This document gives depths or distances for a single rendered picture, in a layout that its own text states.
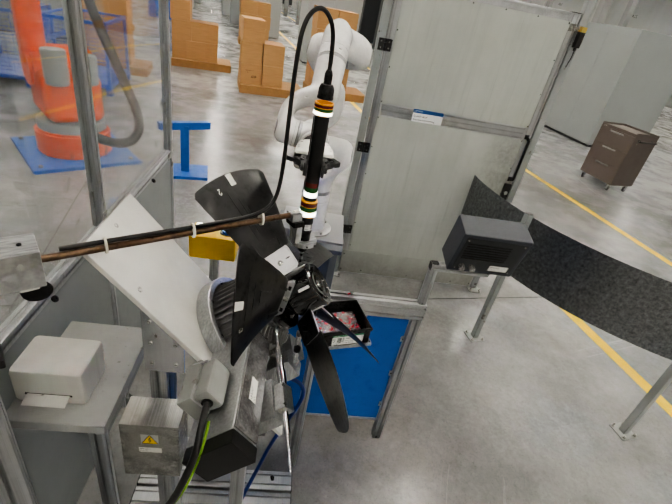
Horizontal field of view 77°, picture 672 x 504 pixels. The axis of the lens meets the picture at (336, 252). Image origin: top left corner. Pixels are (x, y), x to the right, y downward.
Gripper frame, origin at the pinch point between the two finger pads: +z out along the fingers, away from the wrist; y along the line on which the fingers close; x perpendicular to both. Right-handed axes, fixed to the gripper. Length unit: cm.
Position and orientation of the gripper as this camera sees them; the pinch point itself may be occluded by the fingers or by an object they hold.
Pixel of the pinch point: (313, 168)
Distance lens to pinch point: 105.2
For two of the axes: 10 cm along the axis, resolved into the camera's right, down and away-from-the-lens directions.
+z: 0.5, 5.2, -8.5
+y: -9.8, -1.2, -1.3
